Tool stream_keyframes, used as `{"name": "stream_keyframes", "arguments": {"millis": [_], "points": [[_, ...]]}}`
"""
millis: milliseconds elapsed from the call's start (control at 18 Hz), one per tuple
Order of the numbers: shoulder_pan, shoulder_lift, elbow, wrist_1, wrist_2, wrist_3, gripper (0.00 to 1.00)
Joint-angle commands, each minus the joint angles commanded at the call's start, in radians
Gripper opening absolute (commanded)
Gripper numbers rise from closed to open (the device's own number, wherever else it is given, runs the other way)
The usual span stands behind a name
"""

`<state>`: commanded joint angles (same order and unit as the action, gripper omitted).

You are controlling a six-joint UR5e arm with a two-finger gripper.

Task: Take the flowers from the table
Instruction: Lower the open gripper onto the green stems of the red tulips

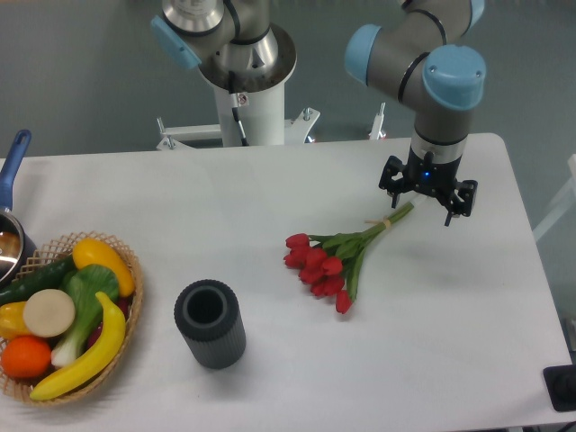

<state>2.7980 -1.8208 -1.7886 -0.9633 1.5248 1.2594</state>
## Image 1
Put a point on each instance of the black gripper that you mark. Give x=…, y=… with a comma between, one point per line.
x=425, y=176

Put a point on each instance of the red tulip bouquet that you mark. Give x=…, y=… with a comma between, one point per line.
x=330, y=265

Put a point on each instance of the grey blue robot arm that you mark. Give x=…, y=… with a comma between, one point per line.
x=420, y=63

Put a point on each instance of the black device at edge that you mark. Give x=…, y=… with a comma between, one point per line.
x=560, y=384

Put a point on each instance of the dark grey ribbed vase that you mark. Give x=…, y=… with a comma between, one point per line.
x=208, y=317

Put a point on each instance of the red fruit in basket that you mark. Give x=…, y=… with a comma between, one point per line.
x=124, y=305

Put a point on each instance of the yellow banana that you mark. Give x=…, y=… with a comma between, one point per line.
x=92, y=361

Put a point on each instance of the green bok choy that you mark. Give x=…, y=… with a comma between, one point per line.
x=82, y=287

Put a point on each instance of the green cucumber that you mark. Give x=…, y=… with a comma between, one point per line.
x=49, y=276

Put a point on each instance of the beige round disc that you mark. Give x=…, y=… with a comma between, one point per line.
x=49, y=313

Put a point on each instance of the yellow bell pepper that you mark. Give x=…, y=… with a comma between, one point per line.
x=12, y=324

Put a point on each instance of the orange fruit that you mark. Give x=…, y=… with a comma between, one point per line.
x=26, y=357

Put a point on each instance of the woven wicker basket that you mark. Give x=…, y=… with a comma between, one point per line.
x=20, y=389

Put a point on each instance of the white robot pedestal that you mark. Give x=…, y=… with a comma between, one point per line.
x=248, y=82

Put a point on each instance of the blue handled saucepan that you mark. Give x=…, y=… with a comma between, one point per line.
x=16, y=245

